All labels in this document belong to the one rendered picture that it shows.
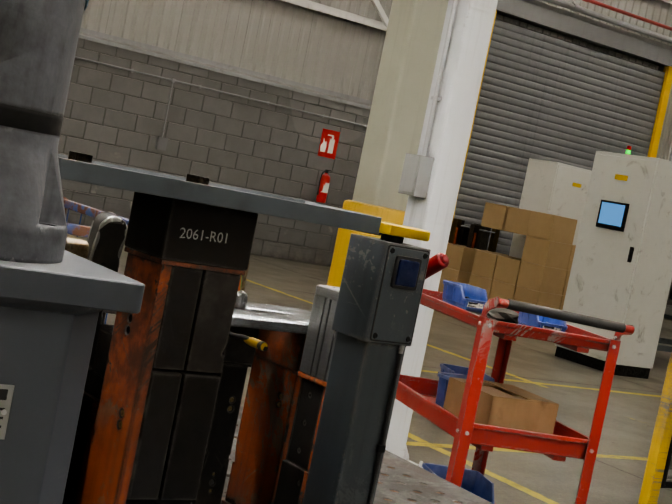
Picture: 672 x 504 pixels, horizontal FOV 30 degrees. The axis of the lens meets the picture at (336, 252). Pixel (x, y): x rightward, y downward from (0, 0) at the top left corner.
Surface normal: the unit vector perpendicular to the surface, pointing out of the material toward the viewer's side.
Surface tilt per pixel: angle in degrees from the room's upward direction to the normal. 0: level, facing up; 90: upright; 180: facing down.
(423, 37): 90
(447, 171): 90
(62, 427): 90
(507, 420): 90
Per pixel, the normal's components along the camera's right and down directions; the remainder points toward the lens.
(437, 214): 0.54, 0.15
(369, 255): -0.78, -0.12
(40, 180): 0.89, -0.11
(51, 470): 0.96, 0.21
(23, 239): 0.78, 0.18
